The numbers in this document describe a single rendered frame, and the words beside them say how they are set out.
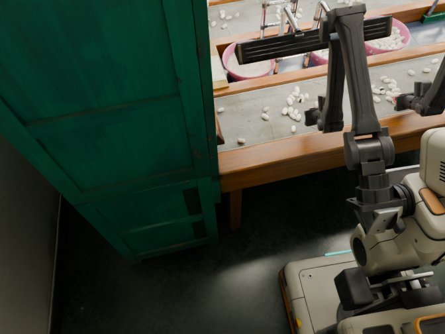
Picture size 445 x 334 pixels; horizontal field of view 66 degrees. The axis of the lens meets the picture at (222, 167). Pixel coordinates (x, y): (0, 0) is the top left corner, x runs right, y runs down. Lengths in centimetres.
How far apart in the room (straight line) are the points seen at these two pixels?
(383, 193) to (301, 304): 96
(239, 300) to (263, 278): 18
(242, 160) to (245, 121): 22
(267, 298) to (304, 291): 32
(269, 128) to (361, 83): 69
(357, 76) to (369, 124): 12
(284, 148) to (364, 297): 63
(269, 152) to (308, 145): 17
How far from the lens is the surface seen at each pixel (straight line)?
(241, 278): 203
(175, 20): 78
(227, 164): 141
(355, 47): 97
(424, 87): 158
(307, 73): 176
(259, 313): 200
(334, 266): 182
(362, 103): 93
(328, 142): 153
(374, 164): 91
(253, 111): 161
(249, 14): 211
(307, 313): 175
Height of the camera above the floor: 198
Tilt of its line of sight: 60 degrees down
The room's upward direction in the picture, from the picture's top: 3 degrees counter-clockwise
